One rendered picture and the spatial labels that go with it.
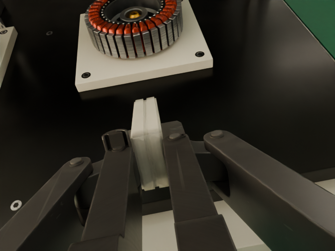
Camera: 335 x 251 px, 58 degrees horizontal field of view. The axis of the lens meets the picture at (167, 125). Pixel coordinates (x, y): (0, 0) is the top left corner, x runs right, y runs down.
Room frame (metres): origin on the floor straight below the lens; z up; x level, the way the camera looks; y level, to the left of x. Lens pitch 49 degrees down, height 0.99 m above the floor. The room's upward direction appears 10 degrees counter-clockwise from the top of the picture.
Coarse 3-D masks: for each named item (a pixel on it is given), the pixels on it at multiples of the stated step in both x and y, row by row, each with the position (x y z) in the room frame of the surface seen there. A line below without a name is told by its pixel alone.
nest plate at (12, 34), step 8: (0, 32) 0.39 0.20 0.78; (8, 32) 0.39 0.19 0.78; (16, 32) 0.40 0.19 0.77; (0, 40) 0.37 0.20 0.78; (8, 40) 0.37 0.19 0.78; (0, 48) 0.35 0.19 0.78; (8, 48) 0.35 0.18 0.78; (0, 56) 0.33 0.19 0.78; (8, 56) 0.34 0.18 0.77; (0, 64) 0.31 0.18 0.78; (0, 72) 0.30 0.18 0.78; (0, 80) 0.29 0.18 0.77
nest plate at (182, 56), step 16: (80, 16) 0.40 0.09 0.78; (192, 16) 0.35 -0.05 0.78; (80, 32) 0.36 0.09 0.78; (192, 32) 0.31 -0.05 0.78; (80, 48) 0.32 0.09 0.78; (176, 48) 0.29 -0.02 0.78; (192, 48) 0.28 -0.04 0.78; (80, 64) 0.29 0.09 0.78; (96, 64) 0.28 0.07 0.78; (112, 64) 0.28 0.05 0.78; (128, 64) 0.27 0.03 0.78; (144, 64) 0.27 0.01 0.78; (160, 64) 0.26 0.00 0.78; (176, 64) 0.26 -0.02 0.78; (192, 64) 0.26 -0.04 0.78; (208, 64) 0.26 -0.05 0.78; (80, 80) 0.26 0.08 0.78; (96, 80) 0.26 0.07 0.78; (112, 80) 0.26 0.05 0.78; (128, 80) 0.26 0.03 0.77
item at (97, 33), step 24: (96, 0) 0.36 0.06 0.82; (120, 0) 0.36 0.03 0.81; (144, 0) 0.36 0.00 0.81; (168, 0) 0.33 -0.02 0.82; (96, 24) 0.30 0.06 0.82; (120, 24) 0.29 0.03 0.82; (144, 24) 0.29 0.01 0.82; (168, 24) 0.29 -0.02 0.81; (96, 48) 0.30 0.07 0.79; (120, 48) 0.28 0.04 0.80; (144, 48) 0.28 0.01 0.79
